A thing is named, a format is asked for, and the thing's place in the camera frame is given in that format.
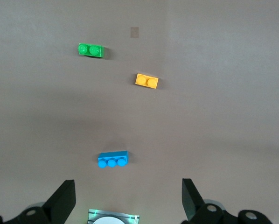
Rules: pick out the blue three-stud block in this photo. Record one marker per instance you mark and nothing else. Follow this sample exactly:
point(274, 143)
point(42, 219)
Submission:
point(112, 158)

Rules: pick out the small brown tape patch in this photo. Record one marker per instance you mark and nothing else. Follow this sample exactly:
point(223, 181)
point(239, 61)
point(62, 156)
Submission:
point(134, 32)

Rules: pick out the green two-stud block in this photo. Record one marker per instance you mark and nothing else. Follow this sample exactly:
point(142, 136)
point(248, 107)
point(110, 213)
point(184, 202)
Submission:
point(90, 50)

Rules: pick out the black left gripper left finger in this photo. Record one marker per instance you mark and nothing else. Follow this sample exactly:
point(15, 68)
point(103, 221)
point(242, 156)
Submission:
point(60, 203)

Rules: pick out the yellow two-stud block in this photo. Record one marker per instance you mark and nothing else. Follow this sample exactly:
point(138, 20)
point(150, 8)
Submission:
point(146, 81)

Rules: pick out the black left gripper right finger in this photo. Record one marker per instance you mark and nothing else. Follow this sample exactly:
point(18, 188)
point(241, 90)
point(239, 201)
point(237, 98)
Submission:
point(190, 200)

